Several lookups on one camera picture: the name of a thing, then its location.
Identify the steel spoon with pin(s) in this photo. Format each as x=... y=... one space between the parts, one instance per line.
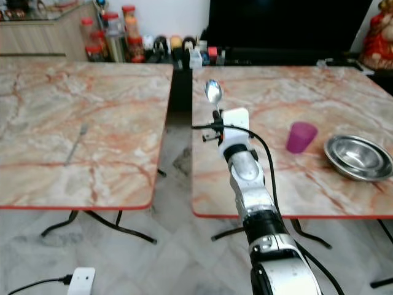
x=214 y=92

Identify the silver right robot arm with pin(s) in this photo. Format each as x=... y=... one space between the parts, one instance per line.
x=255 y=184

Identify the small white bottle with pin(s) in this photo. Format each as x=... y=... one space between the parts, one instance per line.
x=195 y=58

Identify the small red container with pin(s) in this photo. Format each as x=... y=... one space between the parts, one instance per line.
x=212 y=55

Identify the purple plastic cup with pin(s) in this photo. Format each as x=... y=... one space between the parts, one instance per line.
x=301 y=137

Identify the marble-top folding table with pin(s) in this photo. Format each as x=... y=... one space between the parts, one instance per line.
x=86 y=98
x=295 y=92

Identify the red-lidded spice jar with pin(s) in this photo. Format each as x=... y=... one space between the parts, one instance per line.
x=94 y=53
x=86 y=32
x=137 y=49
x=129 y=13

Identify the black television screen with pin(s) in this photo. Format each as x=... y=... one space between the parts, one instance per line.
x=282 y=21

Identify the steel bowl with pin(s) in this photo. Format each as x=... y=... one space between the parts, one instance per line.
x=357 y=158

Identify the light wooden cabinet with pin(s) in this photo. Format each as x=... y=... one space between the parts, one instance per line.
x=43 y=37

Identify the red seated figurine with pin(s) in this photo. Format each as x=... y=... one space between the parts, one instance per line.
x=379 y=37

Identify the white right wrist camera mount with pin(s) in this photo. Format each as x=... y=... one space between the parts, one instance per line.
x=236 y=126

